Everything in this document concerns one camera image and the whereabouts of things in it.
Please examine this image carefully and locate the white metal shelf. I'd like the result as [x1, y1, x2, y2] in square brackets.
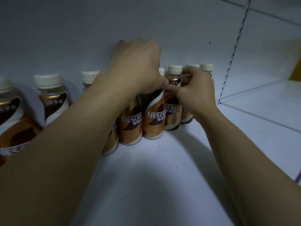
[0, 0, 301, 226]

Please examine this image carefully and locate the person's right hand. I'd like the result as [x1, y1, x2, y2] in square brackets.
[166, 66, 218, 117]

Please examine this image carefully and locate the person's right forearm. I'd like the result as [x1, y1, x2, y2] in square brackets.
[193, 107, 301, 226]

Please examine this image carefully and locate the group of Nescafe coffee bottles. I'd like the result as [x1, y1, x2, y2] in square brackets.
[0, 63, 214, 167]

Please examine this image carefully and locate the person's left forearm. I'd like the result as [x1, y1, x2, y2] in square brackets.
[0, 68, 141, 226]

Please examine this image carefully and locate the person's left hand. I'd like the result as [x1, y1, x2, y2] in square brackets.
[110, 39, 169, 95]

